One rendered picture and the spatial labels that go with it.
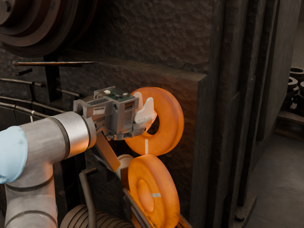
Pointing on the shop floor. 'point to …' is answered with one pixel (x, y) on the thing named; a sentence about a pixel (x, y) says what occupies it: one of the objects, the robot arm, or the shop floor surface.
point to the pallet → (297, 76)
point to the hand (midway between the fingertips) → (152, 114)
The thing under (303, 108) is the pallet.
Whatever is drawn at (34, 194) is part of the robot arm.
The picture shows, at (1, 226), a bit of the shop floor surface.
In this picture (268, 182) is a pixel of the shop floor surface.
